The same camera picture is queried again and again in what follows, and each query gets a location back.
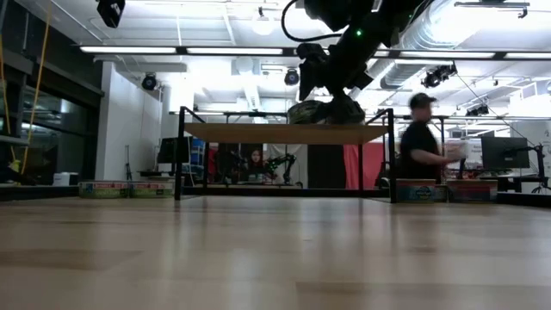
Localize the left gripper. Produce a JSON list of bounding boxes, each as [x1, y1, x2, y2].
[[96, 0, 127, 29]]

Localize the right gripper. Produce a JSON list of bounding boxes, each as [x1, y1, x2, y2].
[[296, 40, 375, 125]]

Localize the blue red label can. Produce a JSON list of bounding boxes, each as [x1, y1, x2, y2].
[[446, 179, 499, 204], [395, 178, 436, 204]]

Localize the wooden shelf black legs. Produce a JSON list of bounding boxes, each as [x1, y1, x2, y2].
[[174, 106, 398, 204]]

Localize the long ceiling light strip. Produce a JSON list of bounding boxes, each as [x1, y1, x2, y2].
[[79, 45, 551, 60]]

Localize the black upright panel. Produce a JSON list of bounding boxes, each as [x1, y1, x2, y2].
[[306, 144, 345, 189]]

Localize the red fabric panel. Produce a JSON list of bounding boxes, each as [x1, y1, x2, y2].
[[343, 141, 385, 190]]

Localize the person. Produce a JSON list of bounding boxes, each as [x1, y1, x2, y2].
[[245, 148, 266, 184], [398, 92, 470, 182]]

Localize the black monitor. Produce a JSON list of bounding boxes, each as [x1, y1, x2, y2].
[[157, 137, 190, 164], [480, 136, 531, 171]]

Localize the blue container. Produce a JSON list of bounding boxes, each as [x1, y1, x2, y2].
[[189, 137, 207, 167]]

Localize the black tripod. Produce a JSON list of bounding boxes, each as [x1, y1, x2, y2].
[[123, 145, 133, 181]]

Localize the small white device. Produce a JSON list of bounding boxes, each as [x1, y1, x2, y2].
[[52, 171, 79, 187]]

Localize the silver ventilation duct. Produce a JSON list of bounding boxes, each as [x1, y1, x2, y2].
[[348, 0, 466, 102]]

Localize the yellow cable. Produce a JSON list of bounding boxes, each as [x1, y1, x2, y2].
[[20, 6, 53, 176]]

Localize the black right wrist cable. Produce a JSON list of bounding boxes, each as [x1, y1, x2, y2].
[[281, 0, 345, 44]]

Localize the black table frame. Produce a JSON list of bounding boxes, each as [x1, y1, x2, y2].
[[0, 183, 551, 208]]

